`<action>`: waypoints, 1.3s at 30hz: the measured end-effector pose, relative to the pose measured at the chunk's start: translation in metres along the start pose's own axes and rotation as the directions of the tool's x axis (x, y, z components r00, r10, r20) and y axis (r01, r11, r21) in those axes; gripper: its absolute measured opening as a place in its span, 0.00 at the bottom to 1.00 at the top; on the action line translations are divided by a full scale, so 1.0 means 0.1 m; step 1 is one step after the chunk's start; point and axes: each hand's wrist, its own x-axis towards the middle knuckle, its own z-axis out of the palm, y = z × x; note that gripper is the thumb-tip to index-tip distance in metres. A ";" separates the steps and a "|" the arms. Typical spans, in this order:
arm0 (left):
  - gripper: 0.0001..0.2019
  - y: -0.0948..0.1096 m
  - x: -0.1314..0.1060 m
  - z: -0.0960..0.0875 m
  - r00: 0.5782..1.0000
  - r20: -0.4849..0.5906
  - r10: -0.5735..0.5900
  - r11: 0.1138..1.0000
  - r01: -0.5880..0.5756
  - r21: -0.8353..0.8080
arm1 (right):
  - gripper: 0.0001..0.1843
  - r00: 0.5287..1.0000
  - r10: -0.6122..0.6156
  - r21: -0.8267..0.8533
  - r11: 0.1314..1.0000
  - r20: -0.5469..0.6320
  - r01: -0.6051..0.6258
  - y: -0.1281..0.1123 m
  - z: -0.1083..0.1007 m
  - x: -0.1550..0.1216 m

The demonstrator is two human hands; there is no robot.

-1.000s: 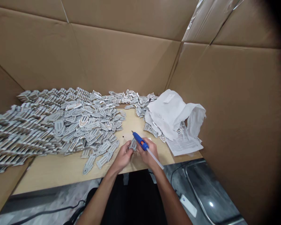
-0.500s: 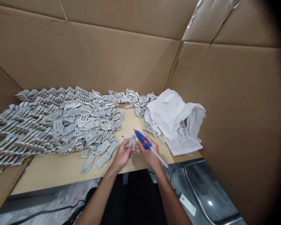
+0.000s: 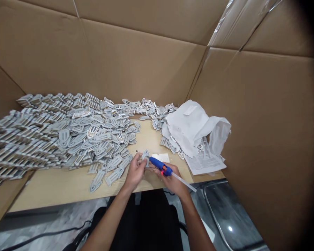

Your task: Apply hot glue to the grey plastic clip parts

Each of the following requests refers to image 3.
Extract person's right hand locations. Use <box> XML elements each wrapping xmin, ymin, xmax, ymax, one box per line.
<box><xmin>154</xmin><ymin>163</ymin><xmax>192</xmax><ymax>197</ymax></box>

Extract person's left hand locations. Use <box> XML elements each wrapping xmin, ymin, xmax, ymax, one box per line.
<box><xmin>125</xmin><ymin>152</ymin><xmax>150</xmax><ymax>191</ymax></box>

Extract blue hot glue gun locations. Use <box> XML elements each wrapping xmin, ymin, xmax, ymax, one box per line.
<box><xmin>146</xmin><ymin>155</ymin><xmax>197</xmax><ymax>193</ymax></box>

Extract single grey pointed cutout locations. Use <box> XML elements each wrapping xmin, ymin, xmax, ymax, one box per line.
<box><xmin>139</xmin><ymin>149</ymin><xmax>151</xmax><ymax>168</ymax></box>

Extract small beige wooden card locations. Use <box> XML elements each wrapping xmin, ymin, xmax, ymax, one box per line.
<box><xmin>151</xmin><ymin>153</ymin><xmax>170</xmax><ymax>164</ymax></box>

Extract printed white paper sheet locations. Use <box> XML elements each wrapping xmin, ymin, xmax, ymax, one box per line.
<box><xmin>185</xmin><ymin>152</ymin><xmax>227</xmax><ymax>176</ymax></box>

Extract person's legs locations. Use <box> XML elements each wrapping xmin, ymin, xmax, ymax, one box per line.
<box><xmin>93</xmin><ymin>190</ymin><xmax>188</xmax><ymax>251</ymax></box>

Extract small heap of grey cutouts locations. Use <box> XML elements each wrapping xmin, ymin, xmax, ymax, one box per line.
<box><xmin>136</xmin><ymin>98</ymin><xmax>227</xmax><ymax>160</ymax></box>

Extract large pile of grey cutouts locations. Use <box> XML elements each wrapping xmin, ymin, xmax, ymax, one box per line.
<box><xmin>0</xmin><ymin>92</ymin><xmax>142</xmax><ymax>195</ymax></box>

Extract brown cardboard partition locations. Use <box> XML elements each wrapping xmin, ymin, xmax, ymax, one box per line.
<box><xmin>0</xmin><ymin>0</ymin><xmax>314</xmax><ymax>251</ymax></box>

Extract clear plastic tape strip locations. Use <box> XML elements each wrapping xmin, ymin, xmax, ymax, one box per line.
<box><xmin>207</xmin><ymin>0</ymin><xmax>278</xmax><ymax>52</ymax></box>

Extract shiny metal frame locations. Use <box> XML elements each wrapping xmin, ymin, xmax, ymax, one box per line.
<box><xmin>195</xmin><ymin>180</ymin><xmax>268</xmax><ymax>251</ymax></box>

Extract black cable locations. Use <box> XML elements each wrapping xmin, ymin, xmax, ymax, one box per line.
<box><xmin>14</xmin><ymin>219</ymin><xmax>95</xmax><ymax>251</ymax></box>

